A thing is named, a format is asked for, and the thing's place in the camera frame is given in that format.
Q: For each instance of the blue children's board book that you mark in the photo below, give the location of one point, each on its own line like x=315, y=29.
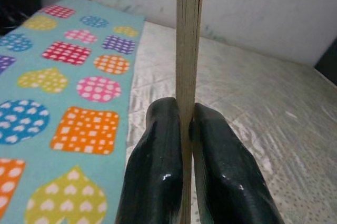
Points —
x=188, y=50

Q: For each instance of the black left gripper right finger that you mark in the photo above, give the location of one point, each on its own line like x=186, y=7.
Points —
x=226, y=176

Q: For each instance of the teal blanket with colourful shapes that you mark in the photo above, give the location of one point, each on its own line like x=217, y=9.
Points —
x=65, y=90

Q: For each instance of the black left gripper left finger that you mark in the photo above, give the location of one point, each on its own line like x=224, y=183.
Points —
x=155, y=168

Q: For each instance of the white quilted mattress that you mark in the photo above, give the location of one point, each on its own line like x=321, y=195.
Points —
x=263, y=103

